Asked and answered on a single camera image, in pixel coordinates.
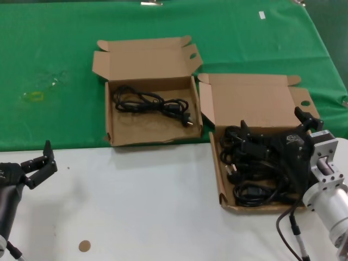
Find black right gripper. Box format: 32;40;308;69
239;107;324;191

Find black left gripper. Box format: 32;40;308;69
0;140;58;190

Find open brown cardboard box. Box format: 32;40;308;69
197;72;321;214
91;35;204;147

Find green tablecloth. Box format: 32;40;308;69
0;0;348;152

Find left arm connector cable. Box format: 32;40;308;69
5;240;27;261

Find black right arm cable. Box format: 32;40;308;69
276;202;302;261

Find grey connector right arm cable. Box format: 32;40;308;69
288;212;310;261

